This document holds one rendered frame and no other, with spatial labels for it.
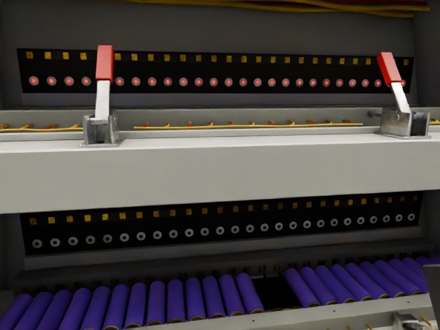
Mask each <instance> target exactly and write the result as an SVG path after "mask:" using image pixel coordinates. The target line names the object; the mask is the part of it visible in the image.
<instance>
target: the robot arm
mask: <svg viewBox="0 0 440 330"><path fill-rule="evenodd" d="M422 270H423V272H424V277H425V280H426V284H427V287H428V291H429V294H430V299H431V303H432V306H433V311H434V314H435V319H436V322H437V326H438V329H439V330H440V264H432V265H424V266H423V267H422Z"/></svg>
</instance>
